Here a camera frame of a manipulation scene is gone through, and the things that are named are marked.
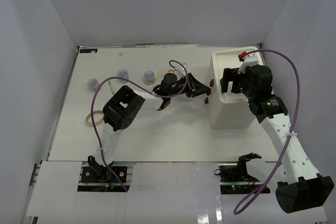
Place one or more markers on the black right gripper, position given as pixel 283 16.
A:
pixel 231 75

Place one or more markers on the white drawer cabinet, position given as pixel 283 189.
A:
pixel 227 111

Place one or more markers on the green highlighter pen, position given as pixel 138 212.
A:
pixel 111 87

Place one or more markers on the paperclip jar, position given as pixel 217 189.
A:
pixel 92 84
pixel 123 75
pixel 149 77

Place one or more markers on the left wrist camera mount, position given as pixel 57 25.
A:
pixel 181 70

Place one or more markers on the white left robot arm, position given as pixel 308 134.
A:
pixel 120 111

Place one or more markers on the paperclip jar left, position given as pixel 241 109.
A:
pixel 92 84

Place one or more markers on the paperclip jar right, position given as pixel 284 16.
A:
pixel 149 77

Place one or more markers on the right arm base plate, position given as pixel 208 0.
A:
pixel 232 183

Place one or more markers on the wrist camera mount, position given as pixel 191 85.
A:
pixel 181 70
pixel 247 60

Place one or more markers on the dark label sticker left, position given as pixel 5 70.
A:
pixel 88 51

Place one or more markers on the paperclip jar middle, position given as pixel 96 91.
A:
pixel 123 75

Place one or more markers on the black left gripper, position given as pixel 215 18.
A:
pixel 195 88

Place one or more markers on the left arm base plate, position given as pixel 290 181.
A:
pixel 88 175

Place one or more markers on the brown top drawer handle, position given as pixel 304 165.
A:
pixel 211 83

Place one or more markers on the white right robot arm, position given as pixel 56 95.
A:
pixel 297 183

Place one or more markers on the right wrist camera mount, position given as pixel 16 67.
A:
pixel 247 60

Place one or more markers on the yellow highlighter pen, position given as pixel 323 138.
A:
pixel 158 78

